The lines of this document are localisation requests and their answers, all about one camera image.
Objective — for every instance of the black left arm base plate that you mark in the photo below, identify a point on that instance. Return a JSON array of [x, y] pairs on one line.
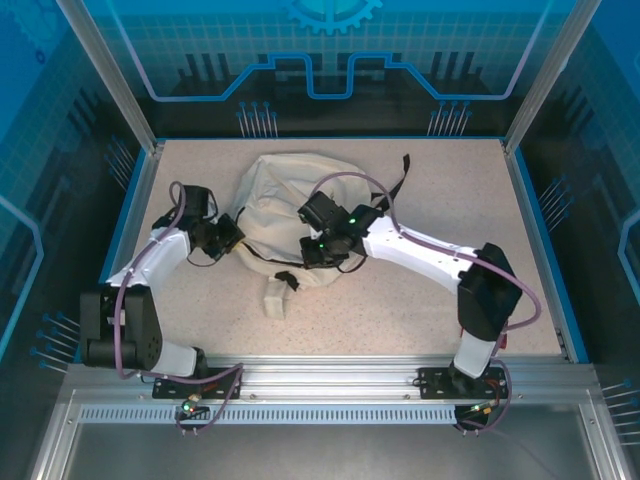
[[220, 376]]

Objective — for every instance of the aluminium and blue side rail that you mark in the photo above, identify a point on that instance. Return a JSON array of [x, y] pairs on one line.
[[520, 185], [146, 185]]

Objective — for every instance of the aluminium frame post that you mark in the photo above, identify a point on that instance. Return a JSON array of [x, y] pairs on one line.
[[110, 80], [550, 75]]

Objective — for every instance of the grey metal lower tray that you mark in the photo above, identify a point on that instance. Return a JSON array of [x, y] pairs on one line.
[[325, 450]]

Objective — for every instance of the cream canvas backpack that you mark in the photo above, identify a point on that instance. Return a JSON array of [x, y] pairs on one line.
[[280, 200]]

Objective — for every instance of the small connector with green light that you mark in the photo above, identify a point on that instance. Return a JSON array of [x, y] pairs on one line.
[[482, 409], [189, 406]]

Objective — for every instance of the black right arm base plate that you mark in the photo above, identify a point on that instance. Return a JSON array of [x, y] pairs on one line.
[[430, 382]]

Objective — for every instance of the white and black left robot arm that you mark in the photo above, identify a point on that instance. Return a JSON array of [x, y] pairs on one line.
[[155, 255]]

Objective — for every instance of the aluminium front rail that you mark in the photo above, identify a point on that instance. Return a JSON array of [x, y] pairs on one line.
[[325, 375]]

